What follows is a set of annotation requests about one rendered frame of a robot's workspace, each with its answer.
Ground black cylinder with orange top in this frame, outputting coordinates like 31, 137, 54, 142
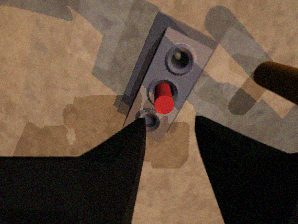
253, 61, 298, 105

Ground red peg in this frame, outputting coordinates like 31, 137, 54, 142
154, 82, 174, 114

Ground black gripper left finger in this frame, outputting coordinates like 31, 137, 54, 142
0, 118, 146, 224

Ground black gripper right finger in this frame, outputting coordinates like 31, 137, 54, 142
195, 116, 298, 224

